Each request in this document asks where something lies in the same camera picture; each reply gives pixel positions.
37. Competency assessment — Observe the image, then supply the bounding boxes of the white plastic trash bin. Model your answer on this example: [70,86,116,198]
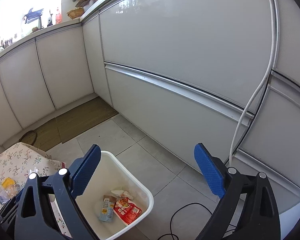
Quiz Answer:
[75,151,154,239]

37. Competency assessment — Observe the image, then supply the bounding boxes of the brown floor mat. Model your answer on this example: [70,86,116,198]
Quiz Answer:
[19,97,117,151]

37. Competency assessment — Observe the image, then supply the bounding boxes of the red drink bottle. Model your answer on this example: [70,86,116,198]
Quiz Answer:
[56,7,62,24]

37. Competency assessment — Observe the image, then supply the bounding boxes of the clear plastic water bottle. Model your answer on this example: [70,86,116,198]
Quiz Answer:
[0,184,21,205]

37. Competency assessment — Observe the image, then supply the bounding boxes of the white power cable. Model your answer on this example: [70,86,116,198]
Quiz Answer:
[228,0,277,168]

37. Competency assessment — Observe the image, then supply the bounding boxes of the floral tablecloth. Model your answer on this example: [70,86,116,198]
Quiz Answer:
[0,142,73,238]

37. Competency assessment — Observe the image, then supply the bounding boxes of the white tissue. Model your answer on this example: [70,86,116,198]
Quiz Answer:
[111,190,134,200]

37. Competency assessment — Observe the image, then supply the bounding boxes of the blue faucet cloth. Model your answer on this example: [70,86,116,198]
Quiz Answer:
[23,8,44,24]

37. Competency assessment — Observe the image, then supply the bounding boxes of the red instant noodle cup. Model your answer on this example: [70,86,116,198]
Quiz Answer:
[114,197,142,225]

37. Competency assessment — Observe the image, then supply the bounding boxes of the light blue milk carton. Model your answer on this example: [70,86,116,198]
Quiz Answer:
[98,195,117,222]

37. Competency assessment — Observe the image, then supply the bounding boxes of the wicker basket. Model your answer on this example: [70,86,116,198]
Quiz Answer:
[67,7,84,20]

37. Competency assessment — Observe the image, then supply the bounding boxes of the yellow snack wrapper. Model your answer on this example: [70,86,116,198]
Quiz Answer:
[1,177,15,189]

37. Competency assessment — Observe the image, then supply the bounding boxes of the black floor cable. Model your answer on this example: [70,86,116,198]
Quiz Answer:
[157,202,237,240]

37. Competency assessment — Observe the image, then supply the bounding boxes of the white kitchen cabinets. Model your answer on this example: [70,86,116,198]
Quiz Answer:
[0,0,300,211]

